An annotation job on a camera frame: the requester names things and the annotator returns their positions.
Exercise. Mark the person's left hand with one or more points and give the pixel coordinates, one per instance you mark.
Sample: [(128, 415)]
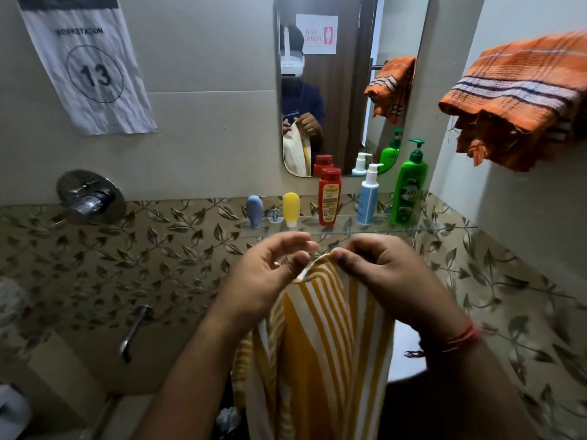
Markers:
[(257, 288)]

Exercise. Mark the white crumpled paper sign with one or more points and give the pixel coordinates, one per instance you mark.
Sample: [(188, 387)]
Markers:
[(91, 73)]

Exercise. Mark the chrome wall valve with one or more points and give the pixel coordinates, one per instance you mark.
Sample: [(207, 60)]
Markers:
[(89, 199)]

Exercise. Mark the white toilet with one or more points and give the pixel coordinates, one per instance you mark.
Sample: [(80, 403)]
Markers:
[(13, 412)]

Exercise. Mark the yellow silicone squeeze bottle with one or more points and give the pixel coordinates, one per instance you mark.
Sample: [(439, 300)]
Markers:
[(291, 208)]

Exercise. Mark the rounded wall mirror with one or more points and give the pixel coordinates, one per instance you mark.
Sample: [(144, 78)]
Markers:
[(399, 22)]

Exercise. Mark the orange plaid towel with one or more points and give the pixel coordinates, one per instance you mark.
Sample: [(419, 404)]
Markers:
[(518, 87)]

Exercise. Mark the red bottle with yellow label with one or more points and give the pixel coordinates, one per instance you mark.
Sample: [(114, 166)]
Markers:
[(329, 199)]

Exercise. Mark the grey silicone squeeze bottle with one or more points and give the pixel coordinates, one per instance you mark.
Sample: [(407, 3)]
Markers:
[(254, 210)]

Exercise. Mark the chrome shelf bracket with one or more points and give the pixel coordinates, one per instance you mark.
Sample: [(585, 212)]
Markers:
[(274, 216)]

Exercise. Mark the yellow striped towel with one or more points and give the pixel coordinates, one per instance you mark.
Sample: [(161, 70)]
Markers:
[(321, 362)]

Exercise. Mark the person's left forearm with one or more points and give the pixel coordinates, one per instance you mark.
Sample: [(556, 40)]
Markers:
[(188, 389)]

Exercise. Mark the green pump bottle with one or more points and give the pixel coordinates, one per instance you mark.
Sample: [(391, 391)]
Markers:
[(407, 192)]

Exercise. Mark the white wash basin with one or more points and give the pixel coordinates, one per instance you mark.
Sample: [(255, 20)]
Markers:
[(406, 357)]

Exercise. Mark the person's right hand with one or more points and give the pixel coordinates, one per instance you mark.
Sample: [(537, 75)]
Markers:
[(403, 293)]

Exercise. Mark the blue white pump bottle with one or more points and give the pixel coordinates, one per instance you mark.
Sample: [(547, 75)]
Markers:
[(368, 201)]

